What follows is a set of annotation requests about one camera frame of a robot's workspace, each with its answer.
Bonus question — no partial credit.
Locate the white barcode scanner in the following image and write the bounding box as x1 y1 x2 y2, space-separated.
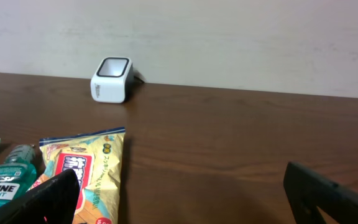
90 57 134 103

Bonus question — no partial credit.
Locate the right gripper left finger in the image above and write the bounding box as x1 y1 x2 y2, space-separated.
0 169 80 224

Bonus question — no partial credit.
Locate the yellow snack bag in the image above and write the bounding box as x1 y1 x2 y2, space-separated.
31 127 126 224

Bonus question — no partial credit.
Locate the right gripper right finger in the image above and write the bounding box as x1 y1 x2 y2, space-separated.
283 162 358 223

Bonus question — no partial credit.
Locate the teal Listerine mouthwash bottle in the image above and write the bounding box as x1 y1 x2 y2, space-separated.
0 144 37 207

